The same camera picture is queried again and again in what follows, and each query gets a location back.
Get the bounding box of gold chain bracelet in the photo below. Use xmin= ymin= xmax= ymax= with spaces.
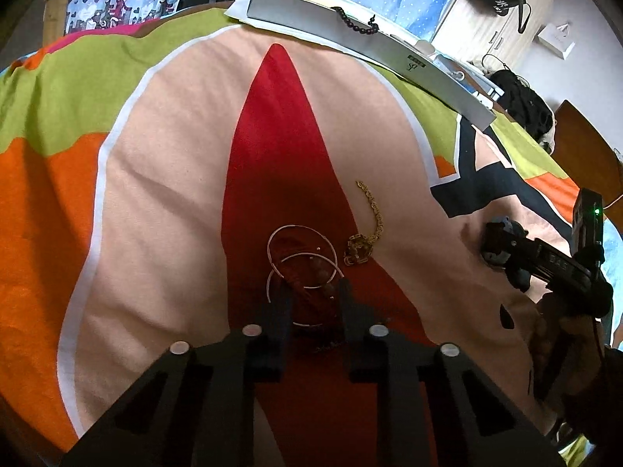
xmin=343 ymin=180 xmax=385 ymax=268

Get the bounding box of black bead bracelet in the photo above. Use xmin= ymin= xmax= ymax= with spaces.
xmin=331 ymin=5 xmax=381 ymax=36

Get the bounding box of light blue hair clip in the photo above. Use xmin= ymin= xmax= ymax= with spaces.
xmin=479 ymin=216 xmax=531 ymax=292

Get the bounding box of person's right hand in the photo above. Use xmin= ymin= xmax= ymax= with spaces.
xmin=529 ymin=292 xmax=605 ymax=413

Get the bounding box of wooden headboard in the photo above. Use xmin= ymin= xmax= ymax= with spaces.
xmin=553 ymin=100 xmax=622 ymax=233

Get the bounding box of black clothes pile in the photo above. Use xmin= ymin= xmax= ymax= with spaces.
xmin=489 ymin=68 xmax=555 ymax=154

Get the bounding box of colourful cartoon bed cover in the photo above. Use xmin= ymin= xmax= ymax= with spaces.
xmin=1 ymin=9 xmax=577 ymax=462

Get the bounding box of white plastic storage box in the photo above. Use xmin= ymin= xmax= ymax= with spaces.
xmin=433 ymin=53 xmax=505 ymax=102

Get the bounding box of white paper bag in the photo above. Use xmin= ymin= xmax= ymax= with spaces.
xmin=537 ymin=22 xmax=575 ymax=60

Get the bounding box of white wardrobe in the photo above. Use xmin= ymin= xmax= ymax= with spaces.
xmin=432 ymin=0 xmax=552 ymax=70

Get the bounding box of white cardboard box tray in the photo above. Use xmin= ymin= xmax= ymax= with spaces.
xmin=226 ymin=0 xmax=495 ymax=130

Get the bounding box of light wooden cabinet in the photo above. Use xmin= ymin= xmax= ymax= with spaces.
xmin=42 ymin=0 xmax=69 ymax=46

